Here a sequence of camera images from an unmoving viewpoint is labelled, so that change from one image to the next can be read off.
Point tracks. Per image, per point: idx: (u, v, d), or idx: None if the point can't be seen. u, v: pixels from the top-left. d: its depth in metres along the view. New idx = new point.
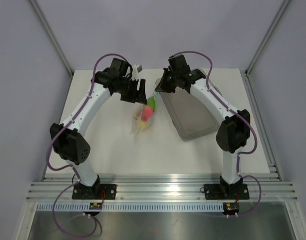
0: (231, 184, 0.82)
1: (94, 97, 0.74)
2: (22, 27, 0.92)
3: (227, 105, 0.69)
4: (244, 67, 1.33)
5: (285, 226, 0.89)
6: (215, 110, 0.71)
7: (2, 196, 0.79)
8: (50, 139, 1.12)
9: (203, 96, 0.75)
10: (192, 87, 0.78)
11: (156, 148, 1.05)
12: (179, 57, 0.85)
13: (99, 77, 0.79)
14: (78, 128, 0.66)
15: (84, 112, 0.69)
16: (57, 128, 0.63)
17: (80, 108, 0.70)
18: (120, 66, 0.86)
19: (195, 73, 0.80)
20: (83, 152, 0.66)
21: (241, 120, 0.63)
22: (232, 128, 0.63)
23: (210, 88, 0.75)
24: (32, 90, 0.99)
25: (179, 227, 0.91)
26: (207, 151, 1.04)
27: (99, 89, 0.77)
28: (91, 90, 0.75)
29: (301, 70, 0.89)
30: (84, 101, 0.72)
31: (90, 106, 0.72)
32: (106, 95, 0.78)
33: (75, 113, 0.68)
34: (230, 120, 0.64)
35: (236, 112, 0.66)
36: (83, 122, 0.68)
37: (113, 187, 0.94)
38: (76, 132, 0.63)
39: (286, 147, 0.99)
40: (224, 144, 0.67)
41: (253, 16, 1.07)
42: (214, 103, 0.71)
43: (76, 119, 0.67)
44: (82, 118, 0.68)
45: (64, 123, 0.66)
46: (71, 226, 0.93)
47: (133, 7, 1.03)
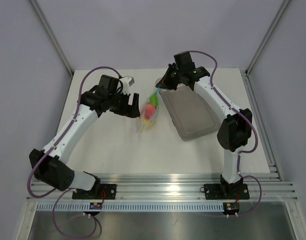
0: (231, 184, 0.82)
1: (79, 120, 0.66)
2: (22, 27, 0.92)
3: (229, 103, 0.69)
4: (244, 67, 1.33)
5: (285, 226, 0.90)
6: (217, 108, 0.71)
7: (2, 197, 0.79)
8: (50, 139, 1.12)
9: (206, 93, 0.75)
10: (195, 84, 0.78)
11: (156, 148, 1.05)
12: (184, 53, 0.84)
13: (86, 98, 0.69)
14: (60, 155, 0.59)
15: (68, 136, 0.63)
16: (37, 155, 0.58)
17: (64, 133, 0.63)
18: (110, 83, 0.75)
19: (199, 70, 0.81)
20: (65, 179, 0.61)
21: (243, 118, 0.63)
22: (233, 126, 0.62)
23: (214, 86, 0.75)
24: (32, 90, 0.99)
25: (179, 227, 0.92)
26: (207, 151, 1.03)
27: (86, 111, 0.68)
28: (76, 113, 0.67)
29: (302, 70, 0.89)
30: (68, 126, 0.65)
31: (74, 132, 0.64)
32: (94, 117, 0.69)
33: (57, 138, 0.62)
34: (232, 118, 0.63)
35: (238, 111, 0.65)
36: (65, 149, 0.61)
37: (113, 187, 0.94)
38: (57, 159, 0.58)
39: (287, 147, 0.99)
40: (224, 142, 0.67)
41: (254, 16, 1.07)
42: (216, 100, 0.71)
43: (58, 144, 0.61)
44: (64, 143, 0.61)
45: (45, 149, 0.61)
46: (71, 226, 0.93)
47: (133, 6, 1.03)
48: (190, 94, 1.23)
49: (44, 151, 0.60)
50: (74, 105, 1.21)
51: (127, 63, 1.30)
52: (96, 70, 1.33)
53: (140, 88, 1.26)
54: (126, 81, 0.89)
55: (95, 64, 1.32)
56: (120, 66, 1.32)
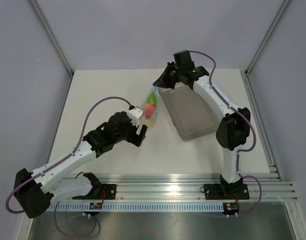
0: (231, 183, 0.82)
1: (77, 156, 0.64)
2: (22, 27, 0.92)
3: (228, 102, 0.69)
4: (244, 67, 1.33)
5: (284, 226, 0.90)
6: (215, 107, 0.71)
7: (2, 197, 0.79)
8: (50, 140, 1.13)
9: (204, 92, 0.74)
10: (195, 84, 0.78)
11: (156, 148, 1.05)
12: (183, 52, 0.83)
13: (93, 136, 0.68)
14: (43, 184, 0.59)
15: (59, 168, 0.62)
16: (23, 176, 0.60)
17: (57, 163, 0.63)
18: (117, 127, 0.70)
19: (199, 69, 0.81)
20: (38, 207, 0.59)
21: (241, 117, 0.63)
22: (231, 125, 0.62)
23: (213, 85, 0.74)
24: (32, 90, 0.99)
25: (179, 227, 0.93)
26: (207, 151, 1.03)
27: (86, 149, 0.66)
28: (77, 147, 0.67)
29: (302, 70, 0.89)
30: (64, 158, 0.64)
31: (66, 167, 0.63)
32: (92, 156, 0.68)
33: (49, 166, 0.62)
34: (231, 117, 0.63)
35: (237, 109, 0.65)
36: (52, 179, 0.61)
37: (113, 187, 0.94)
38: (38, 187, 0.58)
39: (287, 147, 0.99)
40: (223, 141, 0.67)
41: (253, 15, 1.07)
42: (215, 99, 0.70)
43: (46, 172, 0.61)
44: (53, 174, 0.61)
45: (34, 173, 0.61)
46: (71, 226, 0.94)
47: (133, 6, 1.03)
48: (190, 94, 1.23)
49: (32, 174, 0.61)
50: (74, 105, 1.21)
51: (127, 63, 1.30)
52: (96, 70, 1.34)
53: (140, 88, 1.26)
54: (138, 116, 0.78)
55: (95, 64, 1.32)
56: (120, 66, 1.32)
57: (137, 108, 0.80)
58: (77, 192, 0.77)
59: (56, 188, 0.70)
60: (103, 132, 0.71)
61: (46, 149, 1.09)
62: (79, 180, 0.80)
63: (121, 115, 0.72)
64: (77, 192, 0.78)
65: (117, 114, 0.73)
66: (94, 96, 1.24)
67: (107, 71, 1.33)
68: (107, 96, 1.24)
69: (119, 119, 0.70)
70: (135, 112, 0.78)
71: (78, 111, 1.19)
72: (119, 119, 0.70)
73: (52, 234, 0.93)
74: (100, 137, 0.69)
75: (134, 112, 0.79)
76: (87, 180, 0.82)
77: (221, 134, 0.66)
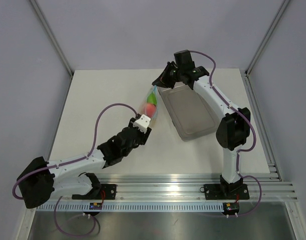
0: (231, 183, 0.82)
1: (90, 161, 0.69)
2: (22, 27, 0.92)
3: (228, 102, 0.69)
4: (244, 67, 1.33)
5: (285, 226, 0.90)
6: (216, 106, 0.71)
7: (1, 198, 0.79)
8: (50, 140, 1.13)
9: (205, 92, 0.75)
10: (195, 84, 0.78)
11: (156, 148, 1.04)
12: (184, 52, 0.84)
13: (105, 148, 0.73)
14: (56, 175, 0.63)
15: (74, 166, 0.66)
16: (38, 164, 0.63)
17: (72, 161, 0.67)
18: (124, 142, 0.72)
19: (199, 70, 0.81)
20: (38, 198, 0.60)
21: (241, 117, 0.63)
22: (231, 125, 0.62)
23: (213, 86, 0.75)
24: (32, 91, 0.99)
25: (179, 227, 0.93)
26: (207, 151, 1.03)
27: (99, 155, 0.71)
28: (91, 152, 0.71)
29: (302, 70, 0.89)
30: (78, 158, 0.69)
31: (78, 167, 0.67)
32: (100, 165, 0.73)
33: (64, 161, 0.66)
34: (231, 117, 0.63)
35: (237, 109, 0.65)
36: (64, 174, 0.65)
37: (113, 187, 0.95)
38: (50, 177, 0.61)
39: (287, 147, 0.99)
40: (223, 141, 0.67)
41: (253, 16, 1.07)
42: (215, 99, 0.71)
43: (61, 166, 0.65)
44: (66, 169, 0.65)
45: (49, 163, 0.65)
46: (71, 227, 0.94)
47: (133, 6, 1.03)
48: (189, 95, 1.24)
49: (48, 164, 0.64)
50: (74, 105, 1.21)
51: (127, 63, 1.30)
52: (96, 70, 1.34)
53: (140, 88, 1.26)
54: (145, 125, 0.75)
55: (95, 64, 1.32)
56: (120, 66, 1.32)
57: (144, 116, 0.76)
58: (76, 190, 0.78)
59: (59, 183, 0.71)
60: (113, 145, 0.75)
61: (46, 149, 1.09)
62: (81, 179, 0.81)
63: (129, 131, 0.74)
64: (77, 190, 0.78)
65: (124, 129, 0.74)
66: (94, 96, 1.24)
67: (108, 71, 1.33)
68: (107, 96, 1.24)
69: (125, 135, 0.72)
70: (141, 121, 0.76)
71: (78, 111, 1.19)
72: (126, 135, 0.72)
73: (52, 234, 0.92)
74: (110, 150, 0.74)
75: (141, 122, 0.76)
76: (88, 180, 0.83)
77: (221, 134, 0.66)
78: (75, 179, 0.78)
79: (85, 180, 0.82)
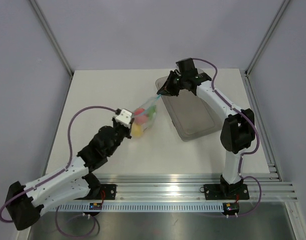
0: (231, 184, 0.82)
1: (70, 172, 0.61)
2: (22, 27, 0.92)
3: (230, 104, 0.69)
4: (244, 67, 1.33)
5: (285, 226, 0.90)
6: (218, 109, 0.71)
7: (1, 197, 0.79)
8: (50, 140, 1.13)
9: (207, 96, 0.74)
10: (197, 89, 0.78)
11: (156, 148, 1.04)
12: (187, 59, 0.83)
13: (86, 153, 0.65)
14: (34, 198, 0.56)
15: (52, 183, 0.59)
16: (15, 189, 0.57)
17: (50, 178, 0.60)
18: (105, 144, 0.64)
19: (201, 76, 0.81)
20: (28, 221, 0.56)
21: (245, 119, 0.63)
22: (234, 126, 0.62)
23: (215, 89, 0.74)
24: (31, 91, 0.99)
25: (179, 227, 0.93)
26: (207, 151, 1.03)
27: (80, 163, 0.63)
28: (70, 163, 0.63)
29: (302, 70, 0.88)
30: (57, 173, 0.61)
31: (59, 182, 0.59)
32: (85, 172, 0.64)
33: (42, 179, 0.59)
34: (234, 118, 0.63)
35: (240, 111, 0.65)
36: (44, 193, 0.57)
37: (113, 187, 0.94)
38: (29, 202, 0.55)
39: (287, 147, 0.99)
40: (227, 143, 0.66)
41: (253, 16, 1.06)
42: (218, 101, 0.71)
43: (38, 186, 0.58)
44: (45, 188, 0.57)
45: (26, 186, 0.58)
46: (70, 227, 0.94)
47: (133, 6, 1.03)
48: (189, 95, 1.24)
49: (24, 187, 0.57)
50: (74, 106, 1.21)
51: (126, 63, 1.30)
52: (96, 70, 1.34)
53: (140, 88, 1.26)
54: (126, 121, 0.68)
55: (95, 64, 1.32)
56: (120, 66, 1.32)
57: (122, 112, 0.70)
58: (72, 197, 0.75)
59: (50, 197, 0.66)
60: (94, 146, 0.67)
61: (45, 149, 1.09)
62: (76, 184, 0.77)
63: (106, 130, 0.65)
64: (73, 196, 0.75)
65: (101, 128, 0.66)
66: (94, 96, 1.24)
67: (107, 71, 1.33)
68: (107, 96, 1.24)
69: (104, 136, 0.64)
70: (121, 118, 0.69)
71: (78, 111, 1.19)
72: (105, 136, 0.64)
73: (52, 234, 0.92)
74: (92, 154, 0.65)
75: (122, 118, 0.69)
76: (84, 182, 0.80)
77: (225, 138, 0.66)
78: (68, 186, 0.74)
79: (81, 183, 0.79)
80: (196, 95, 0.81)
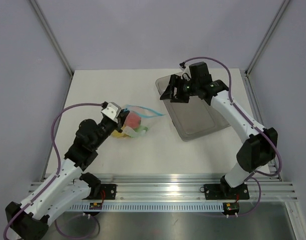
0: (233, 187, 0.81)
1: (62, 177, 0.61)
2: (22, 27, 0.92)
3: (252, 121, 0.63)
4: (244, 67, 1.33)
5: (285, 226, 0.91)
6: (237, 126, 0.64)
7: (3, 198, 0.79)
8: (50, 140, 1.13)
9: (224, 109, 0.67)
10: (212, 99, 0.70)
11: (156, 148, 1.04)
12: (201, 64, 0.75)
13: (73, 151, 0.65)
14: (34, 213, 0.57)
15: (47, 192, 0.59)
16: (13, 209, 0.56)
17: (43, 189, 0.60)
18: (87, 138, 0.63)
19: (217, 84, 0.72)
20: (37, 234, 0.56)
21: (267, 140, 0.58)
22: (256, 147, 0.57)
23: (233, 102, 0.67)
24: (31, 91, 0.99)
25: (179, 227, 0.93)
26: (208, 151, 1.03)
27: (70, 166, 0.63)
28: (60, 168, 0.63)
29: (303, 70, 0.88)
30: (49, 182, 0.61)
31: (54, 190, 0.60)
32: (78, 172, 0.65)
33: (36, 192, 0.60)
34: (257, 138, 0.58)
35: (262, 130, 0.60)
36: (43, 205, 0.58)
37: (113, 187, 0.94)
38: (30, 217, 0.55)
39: (286, 147, 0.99)
40: (245, 163, 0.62)
41: (254, 16, 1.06)
42: (237, 117, 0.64)
43: (35, 200, 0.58)
44: (42, 200, 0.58)
45: (22, 204, 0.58)
46: (70, 227, 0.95)
47: (133, 7, 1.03)
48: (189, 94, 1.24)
49: (20, 205, 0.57)
50: (74, 106, 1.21)
51: (126, 63, 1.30)
52: (96, 70, 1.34)
53: (140, 88, 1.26)
54: (112, 116, 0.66)
55: (95, 64, 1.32)
56: (120, 66, 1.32)
57: (108, 106, 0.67)
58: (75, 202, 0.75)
59: (52, 206, 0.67)
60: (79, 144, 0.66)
61: (46, 149, 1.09)
62: (75, 188, 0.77)
63: (87, 124, 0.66)
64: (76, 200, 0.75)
65: (82, 124, 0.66)
66: (94, 96, 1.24)
67: (107, 71, 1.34)
68: (107, 96, 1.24)
69: (85, 133, 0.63)
70: (107, 112, 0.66)
71: (78, 111, 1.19)
72: (86, 131, 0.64)
73: (53, 234, 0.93)
74: (79, 151, 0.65)
75: (107, 113, 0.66)
76: (82, 183, 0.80)
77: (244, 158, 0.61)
78: (68, 192, 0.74)
79: (79, 185, 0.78)
80: (209, 104, 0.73)
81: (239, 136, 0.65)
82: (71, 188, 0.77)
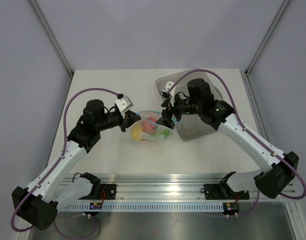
0: (235, 191, 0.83)
1: (68, 158, 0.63)
2: (22, 27, 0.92)
3: (271, 148, 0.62)
4: (244, 67, 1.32)
5: (285, 226, 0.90)
6: (254, 153, 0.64)
7: (2, 198, 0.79)
8: (50, 140, 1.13)
9: (237, 136, 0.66)
10: (221, 125, 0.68)
11: (156, 149, 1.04)
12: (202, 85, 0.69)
13: (76, 133, 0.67)
14: (43, 194, 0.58)
15: (54, 174, 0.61)
16: (20, 193, 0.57)
17: (49, 171, 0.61)
18: (93, 116, 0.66)
19: (222, 106, 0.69)
20: (48, 218, 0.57)
21: (290, 168, 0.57)
22: (280, 176, 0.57)
23: (246, 128, 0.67)
24: (32, 91, 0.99)
25: (179, 227, 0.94)
26: (208, 151, 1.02)
27: (75, 147, 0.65)
28: (65, 149, 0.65)
29: (303, 70, 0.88)
30: (54, 164, 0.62)
31: (61, 172, 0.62)
32: (83, 153, 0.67)
33: (43, 176, 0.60)
34: (279, 169, 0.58)
35: (283, 157, 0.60)
36: (50, 187, 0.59)
37: (113, 187, 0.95)
38: (39, 199, 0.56)
39: (286, 147, 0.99)
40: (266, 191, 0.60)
41: (254, 16, 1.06)
42: (254, 145, 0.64)
43: (42, 183, 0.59)
44: (49, 182, 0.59)
45: (29, 188, 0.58)
46: (70, 228, 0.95)
47: (133, 7, 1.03)
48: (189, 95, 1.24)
49: (27, 189, 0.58)
50: (74, 106, 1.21)
51: (126, 63, 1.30)
52: (96, 70, 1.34)
53: (140, 88, 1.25)
54: (121, 109, 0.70)
55: (95, 64, 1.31)
56: (120, 66, 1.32)
57: (122, 99, 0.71)
58: (79, 193, 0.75)
59: (58, 195, 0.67)
60: (84, 125, 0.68)
61: (46, 149, 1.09)
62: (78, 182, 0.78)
63: (94, 104, 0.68)
64: (80, 193, 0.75)
65: (89, 103, 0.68)
66: (94, 96, 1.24)
67: (107, 71, 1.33)
68: (107, 96, 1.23)
69: (92, 109, 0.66)
70: (119, 104, 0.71)
71: (78, 111, 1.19)
72: (92, 109, 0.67)
73: (53, 233, 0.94)
74: (82, 133, 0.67)
75: (119, 103, 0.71)
76: (84, 180, 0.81)
77: (265, 190, 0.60)
78: (72, 185, 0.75)
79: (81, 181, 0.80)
80: (217, 129, 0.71)
81: (258, 163, 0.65)
82: (74, 183, 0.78)
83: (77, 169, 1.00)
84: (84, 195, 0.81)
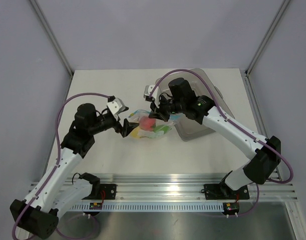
0: (233, 189, 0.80)
1: (63, 166, 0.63)
2: (22, 27, 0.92)
3: (253, 135, 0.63)
4: (244, 67, 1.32)
5: (285, 226, 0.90)
6: (238, 141, 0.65)
7: (2, 198, 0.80)
8: (50, 140, 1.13)
9: (220, 127, 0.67)
10: (205, 118, 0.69)
11: (156, 149, 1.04)
12: (182, 83, 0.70)
13: (70, 139, 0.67)
14: (42, 205, 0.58)
15: (51, 184, 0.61)
16: (18, 206, 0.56)
17: (46, 181, 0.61)
18: (86, 121, 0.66)
19: (204, 100, 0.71)
20: (49, 226, 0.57)
21: (273, 151, 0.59)
22: (264, 160, 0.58)
23: (228, 118, 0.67)
24: (31, 90, 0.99)
25: (179, 227, 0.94)
26: (207, 152, 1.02)
27: (69, 155, 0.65)
28: (59, 157, 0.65)
29: (303, 70, 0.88)
30: (50, 174, 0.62)
31: (57, 181, 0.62)
32: (78, 159, 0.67)
33: (40, 186, 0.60)
34: (262, 153, 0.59)
35: (265, 142, 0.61)
36: (48, 197, 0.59)
37: (113, 187, 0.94)
38: (38, 209, 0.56)
39: (285, 147, 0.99)
40: (255, 177, 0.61)
41: (254, 16, 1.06)
42: (237, 134, 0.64)
43: (40, 193, 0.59)
44: (47, 192, 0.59)
45: (27, 199, 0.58)
46: (68, 229, 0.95)
47: (133, 7, 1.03)
48: None
49: (25, 201, 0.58)
50: (74, 106, 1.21)
51: (126, 63, 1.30)
52: (95, 70, 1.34)
53: (140, 88, 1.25)
54: (113, 112, 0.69)
55: (95, 64, 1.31)
56: (119, 66, 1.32)
57: (114, 101, 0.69)
58: (80, 196, 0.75)
59: (58, 201, 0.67)
60: (78, 130, 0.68)
61: (46, 149, 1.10)
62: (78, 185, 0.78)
63: (86, 108, 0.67)
64: (79, 196, 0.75)
65: (80, 107, 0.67)
66: (94, 96, 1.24)
67: (107, 71, 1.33)
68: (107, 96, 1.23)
69: (84, 113, 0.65)
70: (111, 107, 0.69)
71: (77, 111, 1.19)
72: (84, 113, 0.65)
73: (52, 234, 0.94)
74: (76, 138, 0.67)
75: (111, 107, 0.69)
76: (84, 180, 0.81)
77: (253, 176, 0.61)
78: (71, 188, 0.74)
79: (80, 182, 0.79)
80: (201, 123, 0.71)
81: (243, 151, 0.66)
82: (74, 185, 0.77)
83: (77, 169, 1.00)
84: (85, 196, 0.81)
